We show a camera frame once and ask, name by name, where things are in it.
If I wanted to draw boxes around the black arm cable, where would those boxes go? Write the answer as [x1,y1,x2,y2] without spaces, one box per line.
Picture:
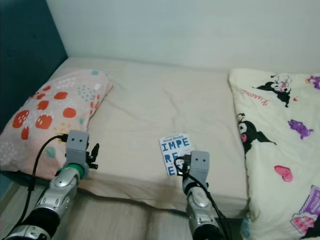
[24,132,71,239]
[182,170,231,239]

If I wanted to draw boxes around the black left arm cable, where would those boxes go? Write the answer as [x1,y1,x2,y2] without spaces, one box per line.
[24,132,71,239]

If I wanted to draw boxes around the cream cartoon print blanket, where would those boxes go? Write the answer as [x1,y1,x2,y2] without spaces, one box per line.
[228,67,320,240]

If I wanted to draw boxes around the white book with blue letters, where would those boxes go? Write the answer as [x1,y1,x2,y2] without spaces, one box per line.
[159,132,194,177]

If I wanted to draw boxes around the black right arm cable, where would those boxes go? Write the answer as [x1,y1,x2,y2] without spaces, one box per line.
[182,170,231,239]

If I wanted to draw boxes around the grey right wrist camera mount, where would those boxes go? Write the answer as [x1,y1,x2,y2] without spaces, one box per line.
[190,150,211,186]

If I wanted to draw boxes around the mattress with cream sheet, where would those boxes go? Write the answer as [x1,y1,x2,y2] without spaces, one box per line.
[30,56,320,219]

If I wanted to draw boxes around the pink pillow with orange spots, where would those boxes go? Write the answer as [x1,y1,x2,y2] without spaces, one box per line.
[0,68,114,180]

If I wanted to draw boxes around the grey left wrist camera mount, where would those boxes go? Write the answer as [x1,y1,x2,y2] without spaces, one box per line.
[66,130,91,171]

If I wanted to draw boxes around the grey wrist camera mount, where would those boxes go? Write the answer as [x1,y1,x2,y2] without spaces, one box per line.
[66,130,91,171]
[190,150,211,186]

